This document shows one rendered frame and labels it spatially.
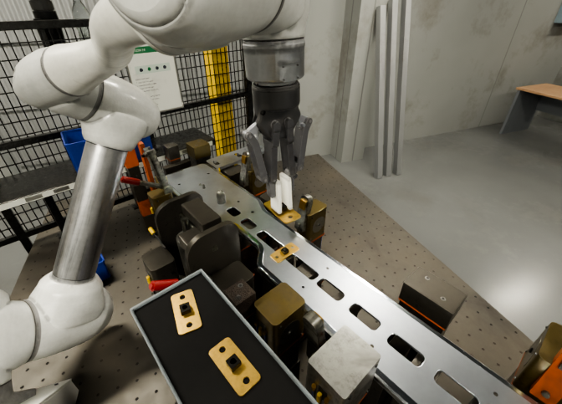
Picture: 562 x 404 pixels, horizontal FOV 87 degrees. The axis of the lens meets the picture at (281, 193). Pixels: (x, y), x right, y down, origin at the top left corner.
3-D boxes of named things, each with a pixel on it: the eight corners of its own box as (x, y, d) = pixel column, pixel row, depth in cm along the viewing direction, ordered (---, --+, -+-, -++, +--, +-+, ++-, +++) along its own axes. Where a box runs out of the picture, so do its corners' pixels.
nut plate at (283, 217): (302, 217, 56) (302, 212, 55) (285, 224, 54) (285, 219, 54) (278, 198, 62) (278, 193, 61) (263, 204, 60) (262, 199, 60)
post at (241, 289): (263, 384, 83) (256, 291, 61) (248, 397, 81) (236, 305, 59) (252, 370, 87) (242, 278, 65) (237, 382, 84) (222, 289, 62)
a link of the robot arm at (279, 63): (318, 37, 41) (317, 82, 44) (283, 35, 48) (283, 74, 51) (261, 43, 37) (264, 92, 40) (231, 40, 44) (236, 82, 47)
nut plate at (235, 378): (262, 378, 42) (262, 374, 41) (240, 398, 40) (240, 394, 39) (228, 336, 47) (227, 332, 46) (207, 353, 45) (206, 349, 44)
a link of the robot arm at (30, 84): (40, 25, 57) (109, 59, 69) (-3, 51, 65) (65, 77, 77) (35, 91, 55) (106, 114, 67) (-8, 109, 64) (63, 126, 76)
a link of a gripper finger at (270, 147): (281, 121, 47) (273, 122, 46) (278, 184, 52) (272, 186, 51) (268, 115, 50) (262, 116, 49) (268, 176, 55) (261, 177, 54)
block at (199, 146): (218, 207, 155) (209, 143, 135) (205, 212, 150) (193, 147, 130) (211, 200, 160) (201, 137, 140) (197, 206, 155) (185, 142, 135)
